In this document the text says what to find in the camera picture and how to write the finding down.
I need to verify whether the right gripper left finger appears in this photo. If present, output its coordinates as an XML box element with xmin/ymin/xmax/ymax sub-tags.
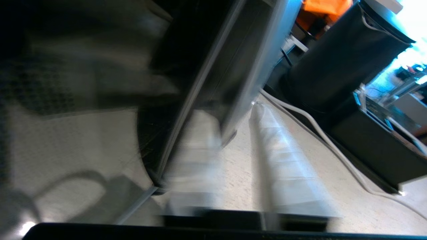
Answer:
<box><xmin>163</xmin><ymin>109</ymin><xmax>225</xmax><ymax>217</ymax></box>

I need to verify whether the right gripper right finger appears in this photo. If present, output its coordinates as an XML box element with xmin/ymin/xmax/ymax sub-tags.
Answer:
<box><xmin>250</xmin><ymin>101</ymin><xmax>338</xmax><ymax>218</ymax></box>

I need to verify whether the black countertop appliance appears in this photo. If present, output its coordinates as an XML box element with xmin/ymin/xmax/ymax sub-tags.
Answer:
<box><xmin>264</xmin><ymin>0</ymin><xmax>427</xmax><ymax>194</ymax></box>

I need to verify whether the orange background object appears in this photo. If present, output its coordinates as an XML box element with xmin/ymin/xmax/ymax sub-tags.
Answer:
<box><xmin>295</xmin><ymin>0</ymin><xmax>353</xmax><ymax>34</ymax></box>

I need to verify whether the white power cable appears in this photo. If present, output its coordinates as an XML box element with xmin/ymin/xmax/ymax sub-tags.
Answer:
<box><xmin>260</xmin><ymin>88</ymin><xmax>427</xmax><ymax>221</ymax></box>

